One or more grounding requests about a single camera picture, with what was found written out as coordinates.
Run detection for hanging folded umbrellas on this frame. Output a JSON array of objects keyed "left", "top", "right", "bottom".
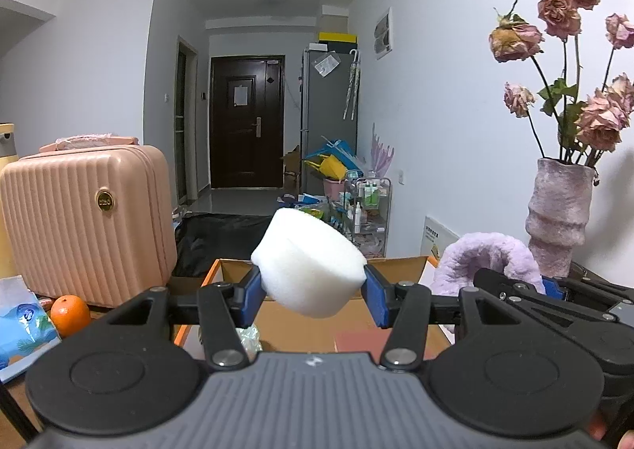
[{"left": 343, "top": 50, "right": 361, "bottom": 122}]

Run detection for dark brown entrance door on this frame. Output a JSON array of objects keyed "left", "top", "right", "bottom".
[{"left": 209, "top": 54, "right": 285, "bottom": 190}]

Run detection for interior door frame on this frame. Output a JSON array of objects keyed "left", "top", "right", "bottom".
[{"left": 174, "top": 36, "right": 199, "bottom": 205}]

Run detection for dried pink rose bouquet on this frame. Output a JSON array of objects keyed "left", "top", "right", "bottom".
[{"left": 489, "top": 0, "right": 634, "bottom": 167}]

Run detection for clear plastic item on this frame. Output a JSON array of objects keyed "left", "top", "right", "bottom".
[{"left": 238, "top": 323, "right": 263, "bottom": 363}]

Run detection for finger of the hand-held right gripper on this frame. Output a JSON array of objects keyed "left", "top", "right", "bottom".
[
  {"left": 557, "top": 278, "right": 634, "bottom": 304},
  {"left": 473, "top": 268, "right": 602, "bottom": 361}
]

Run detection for brown cardboard box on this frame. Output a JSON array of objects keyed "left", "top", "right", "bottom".
[{"left": 281, "top": 146, "right": 301, "bottom": 195}]

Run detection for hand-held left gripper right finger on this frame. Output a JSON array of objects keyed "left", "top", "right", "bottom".
[{"left": 364, "top": 265, "right": 501, "bottom": 371}]

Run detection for metal storage cart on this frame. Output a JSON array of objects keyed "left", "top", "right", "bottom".
[{"left": 342, "top": 177, "right": 392, "bottom": 259}]

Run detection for person's right hand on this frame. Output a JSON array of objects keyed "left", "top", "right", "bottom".
[{"left": 584, "top": 412, "right": 634, "bottom": 449}]

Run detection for orange fruit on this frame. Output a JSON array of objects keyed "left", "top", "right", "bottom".
[{"left": 50, "top": 295, "right": 92, "bottom": 338}]

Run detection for purple feather wall decoration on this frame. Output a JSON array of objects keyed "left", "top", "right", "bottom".
[{"left": 370, "top": 122, "right": 395, "bottom": 177}]

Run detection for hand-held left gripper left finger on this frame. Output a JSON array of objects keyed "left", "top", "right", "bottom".
[{"left": 99, "top": 265, "right": 265, "bottom": 371}]

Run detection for yellow thermos bottle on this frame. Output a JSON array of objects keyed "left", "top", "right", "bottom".
[{"left": 0, "top": 122, "right": 18, "bottom": 276}]

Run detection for pink bucket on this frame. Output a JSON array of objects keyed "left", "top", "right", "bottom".
[{"left": 323, "top": 177, "right": 346, "bottom": 202}]

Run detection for black bag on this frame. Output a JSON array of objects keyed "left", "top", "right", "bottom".
[{"left": 171, "top": 212, "right": 278, "bottom": 278}]

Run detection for white board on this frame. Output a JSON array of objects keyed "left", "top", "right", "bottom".
[{"left": 422, "top": 215, "right": 462, "bottom": 264}]

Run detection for yellow box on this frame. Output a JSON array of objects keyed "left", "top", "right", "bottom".
[{"left": 318, "top": 32, "right": 358, "bottom": 48}]

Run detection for blue tissue pack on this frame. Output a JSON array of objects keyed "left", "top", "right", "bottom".
[{"left": 0, "top": 275, "right": 63, "bottom": 383}]

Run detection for blue shopping bags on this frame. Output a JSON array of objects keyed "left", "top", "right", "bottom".
[{"left": 303, "top": 137, "right": 357, "bottom": 180}]

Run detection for round white foam sponge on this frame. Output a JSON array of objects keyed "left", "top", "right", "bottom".
[{"left": 250, "top": 208, "right": 368, "bottom": 318}]

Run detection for yellow shopping bag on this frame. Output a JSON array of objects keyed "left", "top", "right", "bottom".
[{"left": 304, "top": 154, "right": 346, "bottom": 181}]

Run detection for orange cardboard box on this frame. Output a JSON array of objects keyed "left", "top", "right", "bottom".
[{"left": 173, "top": 257, "right": 464, "bottom": 361}]

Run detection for pink ribbed suitcase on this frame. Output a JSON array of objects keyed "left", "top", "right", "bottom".
[{"left": 0, "top": 145, "right": 178, "bottom": 307}]

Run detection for pink cloth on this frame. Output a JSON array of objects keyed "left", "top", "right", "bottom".
[{"left": 40, "top": 133, "right": 140, "bottom": 154}]

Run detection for pink textured vase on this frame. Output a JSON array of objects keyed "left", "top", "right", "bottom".
[{"left": 526, "top": 158, "right": 595, "bottom": 278}]

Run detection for grey refrigerator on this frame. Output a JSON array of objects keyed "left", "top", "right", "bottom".
[{"left": 301, "top": 46, "right": 360, "bottom": 197}]

